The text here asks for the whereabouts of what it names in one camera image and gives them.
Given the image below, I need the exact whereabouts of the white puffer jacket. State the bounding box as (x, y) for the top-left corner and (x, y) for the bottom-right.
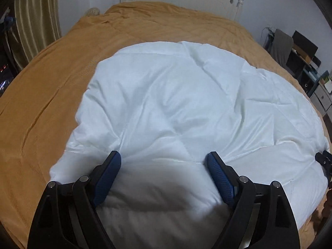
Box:
(50, 42), (329, 248)

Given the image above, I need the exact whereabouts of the white drawer cabinet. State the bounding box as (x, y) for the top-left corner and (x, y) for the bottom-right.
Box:
(310, 83), (331, 117)

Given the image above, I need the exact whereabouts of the orange bed cover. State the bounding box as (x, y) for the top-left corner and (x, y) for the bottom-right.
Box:
(0, 0), (332, 249)

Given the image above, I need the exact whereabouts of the small round plush ball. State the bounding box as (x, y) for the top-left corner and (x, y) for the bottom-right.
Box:
(84, 7), (100, 17)

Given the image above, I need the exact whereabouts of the beige curtain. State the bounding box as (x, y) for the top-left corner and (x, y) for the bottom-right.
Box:
(14, 0), (61, 62)

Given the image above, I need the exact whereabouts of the grey chair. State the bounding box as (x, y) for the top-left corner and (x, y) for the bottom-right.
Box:
(270, 29), (294, 68)

